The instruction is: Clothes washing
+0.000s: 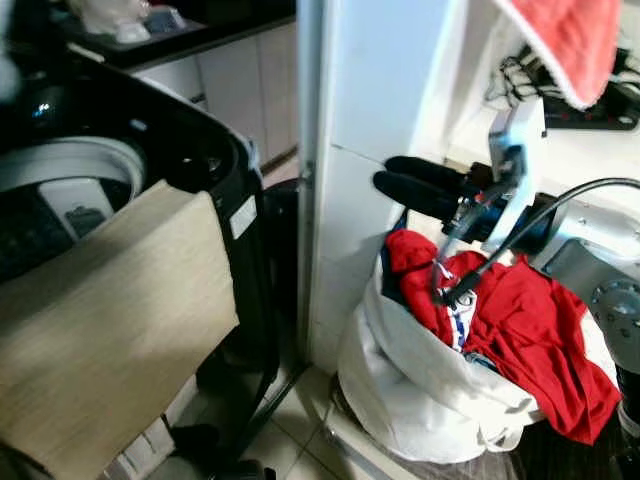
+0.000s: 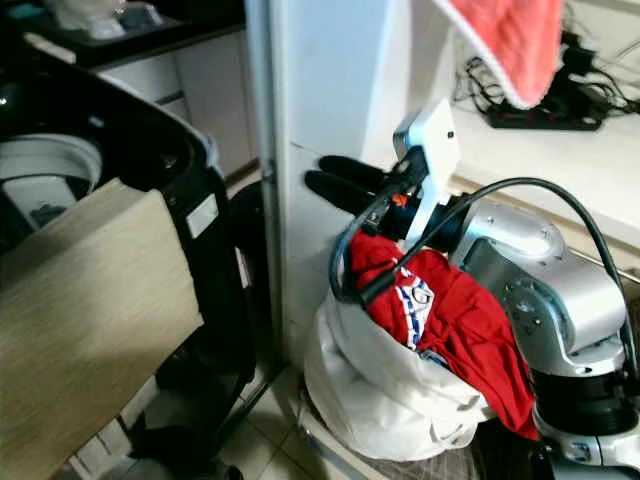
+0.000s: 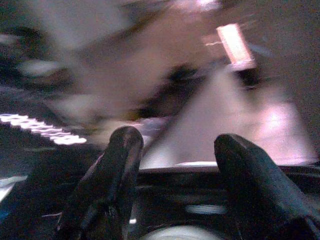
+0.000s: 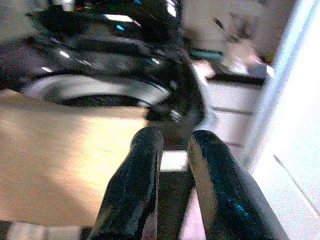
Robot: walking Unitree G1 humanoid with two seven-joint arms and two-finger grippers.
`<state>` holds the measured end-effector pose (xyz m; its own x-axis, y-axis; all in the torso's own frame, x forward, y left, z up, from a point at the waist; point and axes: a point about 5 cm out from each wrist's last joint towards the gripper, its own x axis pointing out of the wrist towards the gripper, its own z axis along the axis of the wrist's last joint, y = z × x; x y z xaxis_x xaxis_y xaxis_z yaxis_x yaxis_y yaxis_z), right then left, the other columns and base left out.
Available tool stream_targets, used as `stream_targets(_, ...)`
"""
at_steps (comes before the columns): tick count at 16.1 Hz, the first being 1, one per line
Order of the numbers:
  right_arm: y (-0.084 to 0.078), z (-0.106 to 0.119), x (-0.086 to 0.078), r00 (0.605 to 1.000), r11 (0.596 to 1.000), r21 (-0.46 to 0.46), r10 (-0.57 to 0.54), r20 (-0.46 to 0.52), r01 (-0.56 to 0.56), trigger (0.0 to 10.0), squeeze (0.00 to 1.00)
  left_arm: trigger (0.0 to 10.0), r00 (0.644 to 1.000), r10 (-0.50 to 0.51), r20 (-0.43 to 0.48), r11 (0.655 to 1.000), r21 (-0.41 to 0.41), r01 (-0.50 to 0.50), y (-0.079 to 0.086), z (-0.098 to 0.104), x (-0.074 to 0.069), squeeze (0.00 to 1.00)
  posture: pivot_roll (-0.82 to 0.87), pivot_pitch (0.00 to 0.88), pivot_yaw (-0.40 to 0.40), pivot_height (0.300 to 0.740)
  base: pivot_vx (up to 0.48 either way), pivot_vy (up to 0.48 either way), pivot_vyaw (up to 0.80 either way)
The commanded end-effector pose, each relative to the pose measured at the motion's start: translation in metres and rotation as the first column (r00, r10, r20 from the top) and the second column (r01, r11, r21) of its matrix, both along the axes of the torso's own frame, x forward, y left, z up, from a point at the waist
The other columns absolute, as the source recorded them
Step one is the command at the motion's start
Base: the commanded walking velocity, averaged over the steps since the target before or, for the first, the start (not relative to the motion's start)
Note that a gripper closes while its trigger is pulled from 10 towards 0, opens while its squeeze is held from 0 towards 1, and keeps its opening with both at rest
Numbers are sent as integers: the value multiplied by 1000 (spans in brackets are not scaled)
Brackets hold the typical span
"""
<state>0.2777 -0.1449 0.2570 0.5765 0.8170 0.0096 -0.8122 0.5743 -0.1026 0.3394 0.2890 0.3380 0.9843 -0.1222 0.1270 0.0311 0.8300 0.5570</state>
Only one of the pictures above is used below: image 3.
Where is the black garment with white print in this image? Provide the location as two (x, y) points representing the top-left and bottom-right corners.
(0, 86), (141, 240)

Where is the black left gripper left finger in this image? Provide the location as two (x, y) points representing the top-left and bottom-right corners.
(57, 125), (145, 240)

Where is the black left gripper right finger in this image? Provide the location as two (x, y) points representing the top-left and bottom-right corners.
(213, 133), (320, 240)

